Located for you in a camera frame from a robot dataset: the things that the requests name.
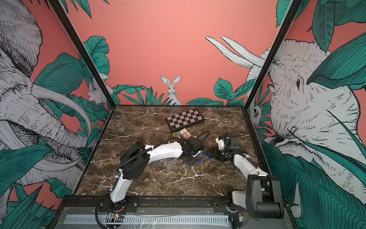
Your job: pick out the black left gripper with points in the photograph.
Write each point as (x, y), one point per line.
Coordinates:
(196, 160)

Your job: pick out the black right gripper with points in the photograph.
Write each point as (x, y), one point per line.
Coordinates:
(215, 150)

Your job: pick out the test tube with blue stopper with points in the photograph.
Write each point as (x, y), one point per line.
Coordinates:
(174, 164)

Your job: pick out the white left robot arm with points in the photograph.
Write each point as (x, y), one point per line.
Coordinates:
(137, 157)

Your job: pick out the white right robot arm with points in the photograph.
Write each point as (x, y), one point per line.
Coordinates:
(262, 198)

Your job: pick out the playing card box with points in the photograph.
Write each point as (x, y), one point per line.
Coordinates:
(185, 133)

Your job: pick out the yellow butterfly toy block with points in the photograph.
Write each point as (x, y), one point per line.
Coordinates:
(176, 134)

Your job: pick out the folding chess board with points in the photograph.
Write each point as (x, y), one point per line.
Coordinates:
(181, 120)

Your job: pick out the white perforated strip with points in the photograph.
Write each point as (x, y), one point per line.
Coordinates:
(214, 220)

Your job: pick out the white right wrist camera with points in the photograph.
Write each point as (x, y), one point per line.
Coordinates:
(221, 141)

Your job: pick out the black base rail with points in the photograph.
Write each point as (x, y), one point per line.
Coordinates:
(220, 204)

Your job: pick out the black corner frame post right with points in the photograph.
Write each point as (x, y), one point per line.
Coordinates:
(283, 30)

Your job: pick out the black corner frame post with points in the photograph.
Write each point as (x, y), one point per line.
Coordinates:
(283, 30)
(75, 38)

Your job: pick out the black corner frame post left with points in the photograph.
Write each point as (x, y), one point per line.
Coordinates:
(75, 38)

